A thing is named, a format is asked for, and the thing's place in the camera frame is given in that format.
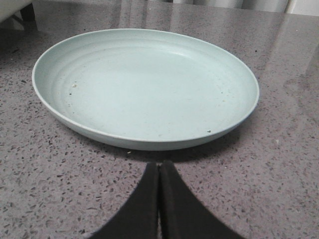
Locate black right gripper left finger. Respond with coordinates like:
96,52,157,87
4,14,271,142
91,162,159,239

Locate black right oven foot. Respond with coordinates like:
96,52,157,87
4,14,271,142
20,3,35,22

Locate light green round plate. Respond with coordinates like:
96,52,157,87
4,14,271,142
32,28,259,151

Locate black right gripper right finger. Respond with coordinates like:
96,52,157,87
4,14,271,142
159,161,242,239

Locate cream Toshiba toaster oven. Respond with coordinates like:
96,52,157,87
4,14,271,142
0,0,32,22

